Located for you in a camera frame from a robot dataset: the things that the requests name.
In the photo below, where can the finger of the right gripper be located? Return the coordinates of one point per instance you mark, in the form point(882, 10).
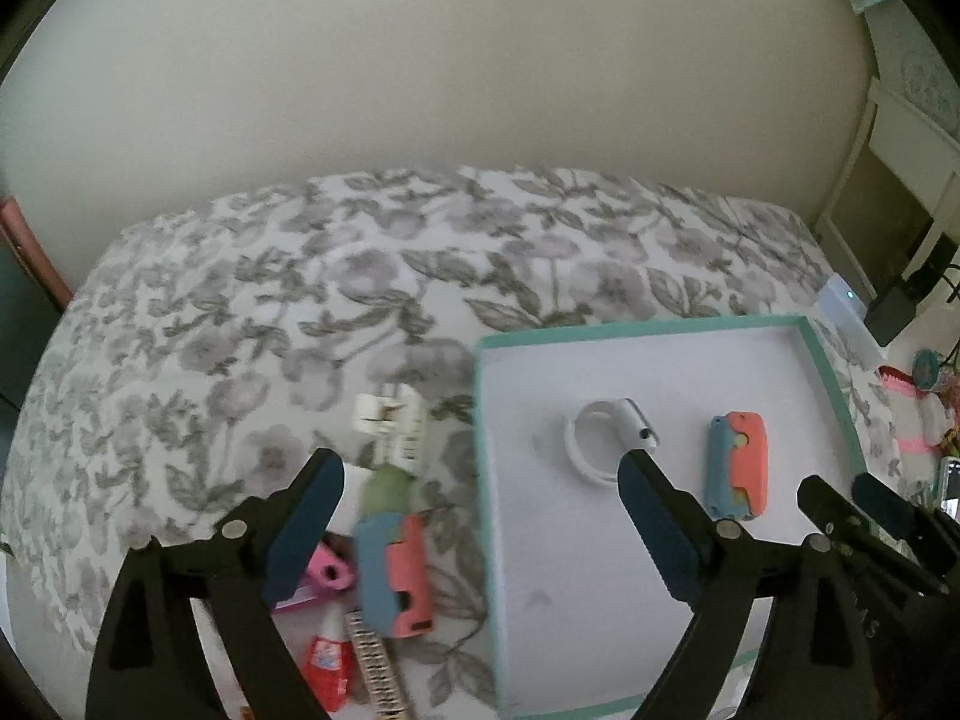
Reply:
point(847, 505)
point(931, 535)

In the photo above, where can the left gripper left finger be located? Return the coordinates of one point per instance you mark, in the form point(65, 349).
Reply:
point(149, 660)

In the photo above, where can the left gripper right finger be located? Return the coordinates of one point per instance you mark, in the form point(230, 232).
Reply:
point(813, 660)

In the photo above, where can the small blue coral case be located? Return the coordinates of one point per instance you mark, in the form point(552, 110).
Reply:
point(737, 466)

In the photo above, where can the red glue bottle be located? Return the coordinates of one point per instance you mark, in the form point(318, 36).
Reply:
point(329, 663)

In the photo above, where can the pink kids smartwatch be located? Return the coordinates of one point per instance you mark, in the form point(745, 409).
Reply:
point(327, 571)

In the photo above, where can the gold patterned lighter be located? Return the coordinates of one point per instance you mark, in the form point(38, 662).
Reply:
point(386, 693)

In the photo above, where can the white smartwatch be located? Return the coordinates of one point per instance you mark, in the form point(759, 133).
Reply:
point(602, 432)

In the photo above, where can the large blue coral case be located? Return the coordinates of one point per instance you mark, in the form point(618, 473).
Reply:
point(394, 590)

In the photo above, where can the purple translucent lighter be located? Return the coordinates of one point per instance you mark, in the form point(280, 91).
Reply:
point(306, 594)

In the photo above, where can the white power adapter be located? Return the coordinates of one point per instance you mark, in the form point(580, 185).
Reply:
point(346, 514)

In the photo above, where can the smartphone on stand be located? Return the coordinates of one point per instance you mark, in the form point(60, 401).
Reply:
point(947, 493)

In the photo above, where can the pink white crochet mat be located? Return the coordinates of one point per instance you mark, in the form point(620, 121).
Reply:
point(924, 423)

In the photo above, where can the teal shallow box tray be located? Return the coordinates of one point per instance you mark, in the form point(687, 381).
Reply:
point(580, 620)

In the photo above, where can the round blue lid jar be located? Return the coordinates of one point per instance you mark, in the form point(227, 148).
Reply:
point(929, 371)

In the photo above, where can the black plugged charger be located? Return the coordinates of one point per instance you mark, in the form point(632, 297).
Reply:
point(892, 311)

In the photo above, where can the white shelf unit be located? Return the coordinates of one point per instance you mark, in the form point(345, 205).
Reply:
point(896, 196)

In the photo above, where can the grey floral blanket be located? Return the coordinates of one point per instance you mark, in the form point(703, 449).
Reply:
point(211, 351)

